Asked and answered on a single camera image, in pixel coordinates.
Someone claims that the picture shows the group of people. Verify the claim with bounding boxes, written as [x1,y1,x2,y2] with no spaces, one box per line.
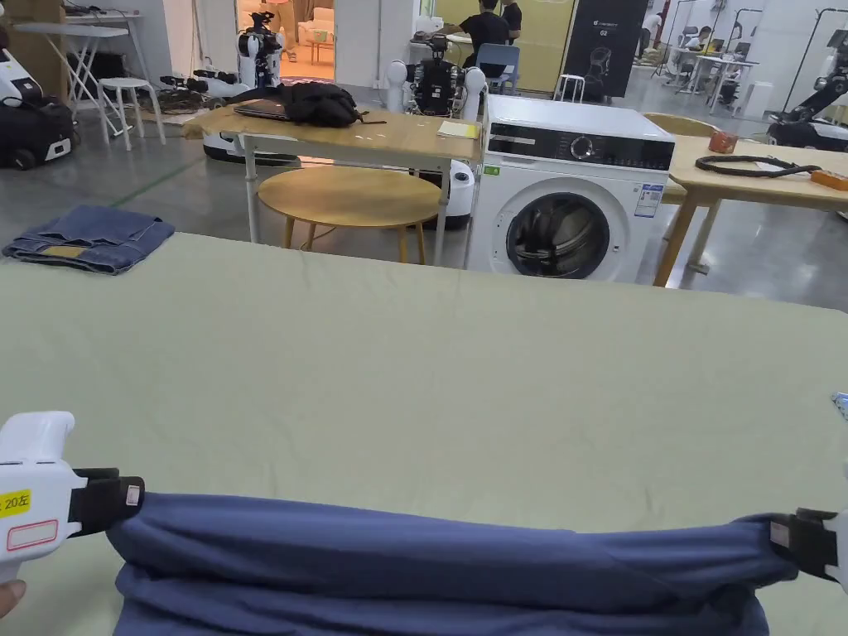
[440,0,524,49]

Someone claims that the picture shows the white metal stool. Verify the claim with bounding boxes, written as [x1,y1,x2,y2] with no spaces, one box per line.
[552,73,588,103]

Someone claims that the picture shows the rectangular wooden table, white legs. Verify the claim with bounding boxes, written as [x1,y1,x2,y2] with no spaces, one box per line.
[181,80,484,267]

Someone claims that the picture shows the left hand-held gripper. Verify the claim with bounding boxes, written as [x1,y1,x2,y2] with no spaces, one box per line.
[0,410,147,585]

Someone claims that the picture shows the pale blue chair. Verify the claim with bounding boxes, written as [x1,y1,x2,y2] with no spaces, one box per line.
[473,42,522,95]

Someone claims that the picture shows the white humanoid robot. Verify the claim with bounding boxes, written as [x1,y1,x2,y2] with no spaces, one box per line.
[386,32,489,233]
[234,9,287,91]

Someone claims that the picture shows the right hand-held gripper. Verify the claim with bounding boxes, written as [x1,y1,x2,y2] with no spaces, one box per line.
[768,508,848,592]

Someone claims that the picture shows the white round stool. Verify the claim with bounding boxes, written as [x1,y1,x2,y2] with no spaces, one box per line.
[98,77,167,153]

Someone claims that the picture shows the white folding ironing board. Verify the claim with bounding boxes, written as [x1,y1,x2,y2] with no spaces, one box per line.
[12,22,155,122]

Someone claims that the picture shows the large light wooden table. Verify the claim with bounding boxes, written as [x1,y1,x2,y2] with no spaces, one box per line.
[643,112,848,288]

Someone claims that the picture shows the white washing machine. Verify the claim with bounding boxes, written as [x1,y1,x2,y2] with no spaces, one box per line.
[463,94,677,287]

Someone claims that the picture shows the round wooden table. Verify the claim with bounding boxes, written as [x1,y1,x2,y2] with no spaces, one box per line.
[257,165,444,266]

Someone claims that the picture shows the person's left hand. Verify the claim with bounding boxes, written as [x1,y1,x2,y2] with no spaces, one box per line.
[0,579,28,619]

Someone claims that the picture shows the black arm robot, white base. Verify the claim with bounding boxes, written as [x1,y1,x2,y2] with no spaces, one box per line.
[767,26,848,151]

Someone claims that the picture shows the white black mobile robot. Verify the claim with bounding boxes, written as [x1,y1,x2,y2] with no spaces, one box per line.
[0,29,75,171]

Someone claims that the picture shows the dark blue shirt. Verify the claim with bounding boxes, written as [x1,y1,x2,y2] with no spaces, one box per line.
[105,489,800,636]

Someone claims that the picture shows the black standing banner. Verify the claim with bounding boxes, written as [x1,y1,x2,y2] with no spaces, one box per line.
[561,0,650,102]

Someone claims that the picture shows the folded blue jeans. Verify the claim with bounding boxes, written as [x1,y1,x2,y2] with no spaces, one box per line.
[2,204,176,277]

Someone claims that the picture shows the bed with pale green sheet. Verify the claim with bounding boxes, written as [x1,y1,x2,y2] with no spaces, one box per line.
[0,231,848,636]

